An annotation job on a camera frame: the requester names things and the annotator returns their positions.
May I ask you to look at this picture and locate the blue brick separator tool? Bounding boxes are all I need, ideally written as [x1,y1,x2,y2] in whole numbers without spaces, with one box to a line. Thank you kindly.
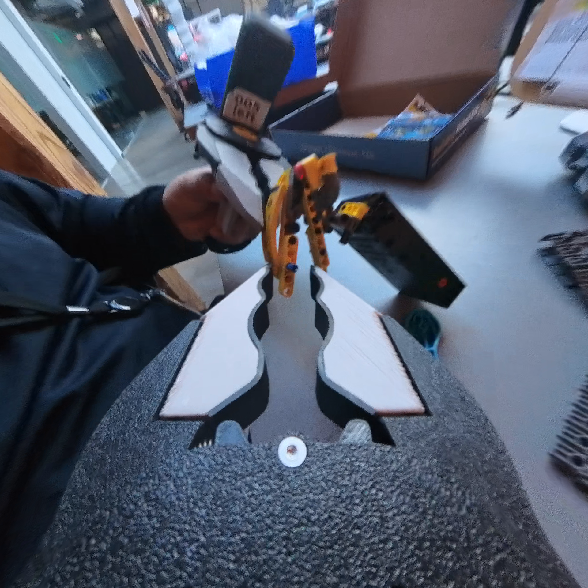
[403,309,443,358]

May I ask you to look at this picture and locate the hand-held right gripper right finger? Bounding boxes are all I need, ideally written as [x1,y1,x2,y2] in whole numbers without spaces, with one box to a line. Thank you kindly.
[310,265,427,418]

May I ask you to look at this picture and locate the colourful instruction booklet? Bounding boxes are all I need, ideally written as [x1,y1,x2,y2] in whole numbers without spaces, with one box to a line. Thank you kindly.
[377,94,453,141]

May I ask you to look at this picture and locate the brown cardboard box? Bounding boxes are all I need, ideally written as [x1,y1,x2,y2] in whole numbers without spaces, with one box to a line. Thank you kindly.
[510,0,588,108]

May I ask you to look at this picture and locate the yellow toy brick assembly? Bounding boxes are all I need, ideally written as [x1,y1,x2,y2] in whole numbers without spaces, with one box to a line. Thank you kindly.
[261,172,300,298]

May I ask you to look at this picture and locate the slim wooden post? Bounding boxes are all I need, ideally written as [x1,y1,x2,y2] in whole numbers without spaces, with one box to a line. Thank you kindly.
[108,0,189,134]

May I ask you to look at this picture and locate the person's left forearm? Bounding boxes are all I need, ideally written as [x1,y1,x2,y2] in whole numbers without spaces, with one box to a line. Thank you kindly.
[78,184,207,285]

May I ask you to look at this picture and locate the grey toy track strip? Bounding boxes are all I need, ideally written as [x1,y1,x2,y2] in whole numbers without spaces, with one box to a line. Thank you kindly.
[537,230,588,299]
[550,381,588,491]

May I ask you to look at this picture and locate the open blue cardboard box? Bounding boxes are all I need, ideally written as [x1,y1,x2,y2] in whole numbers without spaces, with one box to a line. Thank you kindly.
[269,0,501,180]

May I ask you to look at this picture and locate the wide wooden post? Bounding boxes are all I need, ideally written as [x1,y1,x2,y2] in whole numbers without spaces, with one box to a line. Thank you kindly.
[0,73,107,198]

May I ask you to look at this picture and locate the black lanyard strap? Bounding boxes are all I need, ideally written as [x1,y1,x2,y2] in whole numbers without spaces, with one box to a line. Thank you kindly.
[0,288,194,329]

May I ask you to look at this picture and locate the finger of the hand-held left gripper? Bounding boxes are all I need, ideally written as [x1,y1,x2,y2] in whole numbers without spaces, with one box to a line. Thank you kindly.
[257,154,291,194]
[215,138,266,229]

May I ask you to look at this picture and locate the blue plastic bin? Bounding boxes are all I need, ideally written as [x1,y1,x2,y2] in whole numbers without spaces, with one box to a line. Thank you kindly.
[194,18,318,104]

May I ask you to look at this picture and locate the black toy battery box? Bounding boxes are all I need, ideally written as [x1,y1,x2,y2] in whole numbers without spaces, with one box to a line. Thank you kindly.
[337,192,466,309]

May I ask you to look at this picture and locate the person's left hand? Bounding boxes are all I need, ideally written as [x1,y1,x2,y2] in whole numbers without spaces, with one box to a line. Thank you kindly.
[163,166,265,244]

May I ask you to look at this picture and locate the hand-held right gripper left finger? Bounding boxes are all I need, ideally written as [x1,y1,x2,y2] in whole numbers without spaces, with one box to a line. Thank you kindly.
[158,265,272,420]

